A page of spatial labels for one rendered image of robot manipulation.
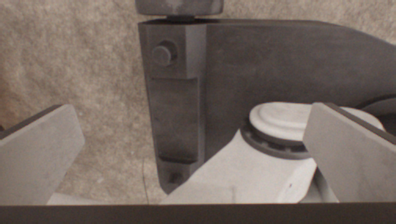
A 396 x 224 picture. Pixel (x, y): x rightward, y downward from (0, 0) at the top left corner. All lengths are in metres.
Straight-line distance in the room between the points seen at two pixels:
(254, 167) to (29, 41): 0.85
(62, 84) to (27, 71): 0.14
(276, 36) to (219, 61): 0.12
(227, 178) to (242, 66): 0.25
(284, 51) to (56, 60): 0.75
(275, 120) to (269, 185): 0.11
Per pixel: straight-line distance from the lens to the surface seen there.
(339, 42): 0.49
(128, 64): 0.73
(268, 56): 0.46
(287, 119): 0.36
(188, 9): 0.44
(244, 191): 0.29
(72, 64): 0.86
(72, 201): 0.93
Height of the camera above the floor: 0.61
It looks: 60 degrees down
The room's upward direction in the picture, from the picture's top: 158 degrees counter-clockwise
